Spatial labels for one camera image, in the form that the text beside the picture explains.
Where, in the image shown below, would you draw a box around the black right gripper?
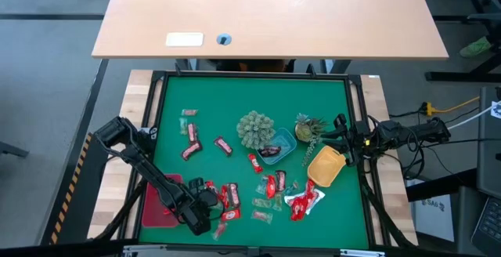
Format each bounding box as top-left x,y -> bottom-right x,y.
320,120 -> 377,168

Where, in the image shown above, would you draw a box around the yellow plastic basket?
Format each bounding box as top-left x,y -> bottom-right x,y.
307,145 -> 348,188

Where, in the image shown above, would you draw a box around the red candy bar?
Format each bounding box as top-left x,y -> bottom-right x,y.
213,136 -> 234,157

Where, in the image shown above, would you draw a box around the mixed succulents in dark pot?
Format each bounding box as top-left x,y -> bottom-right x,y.
294,111 -> 330,168

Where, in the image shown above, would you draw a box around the teal plastic basket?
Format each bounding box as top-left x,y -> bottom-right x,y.
256,127 -> 297,166

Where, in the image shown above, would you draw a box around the red plastic basket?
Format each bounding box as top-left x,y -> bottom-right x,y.
141,173 -> 185,229

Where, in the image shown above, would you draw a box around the pale green bushy succulent plant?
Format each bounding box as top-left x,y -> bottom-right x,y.
236,110 -> 277,151

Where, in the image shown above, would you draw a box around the white cardboard box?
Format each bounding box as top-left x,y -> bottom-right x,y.
413,194 -> 457,243

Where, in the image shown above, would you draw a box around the light wooden desk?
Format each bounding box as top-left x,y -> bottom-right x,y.
91,0 -> 450,61

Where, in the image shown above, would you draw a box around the grey cabinet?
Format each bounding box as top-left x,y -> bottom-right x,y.
477,86 -> 501,199

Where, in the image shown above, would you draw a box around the white label card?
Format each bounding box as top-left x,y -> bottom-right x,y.
165,32 -> 205,48

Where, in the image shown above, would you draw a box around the person's foot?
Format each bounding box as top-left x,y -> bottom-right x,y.
459,36 -> 493,58

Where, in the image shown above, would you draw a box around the black furniture leg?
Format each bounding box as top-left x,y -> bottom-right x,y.
0,141 -> 31,159

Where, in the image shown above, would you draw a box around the clear red ring pop packet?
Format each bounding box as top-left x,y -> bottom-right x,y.
212,222 -> 228,241

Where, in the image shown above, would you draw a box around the silver frame bracket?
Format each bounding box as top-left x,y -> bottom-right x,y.
123,244 -> 169,255
339,248 -> 387,257

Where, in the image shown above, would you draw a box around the yellow extension cord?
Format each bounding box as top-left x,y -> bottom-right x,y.
420,96 -> 481,117

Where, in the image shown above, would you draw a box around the black yellow striped base plate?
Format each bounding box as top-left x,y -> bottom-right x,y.
38,131 -> 114,246

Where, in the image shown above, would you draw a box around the white floor cable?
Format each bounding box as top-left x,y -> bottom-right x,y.
445,106 -> 495,131

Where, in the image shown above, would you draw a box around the black desk leg frame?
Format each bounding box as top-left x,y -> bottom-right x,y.
424,0 -> 501,84

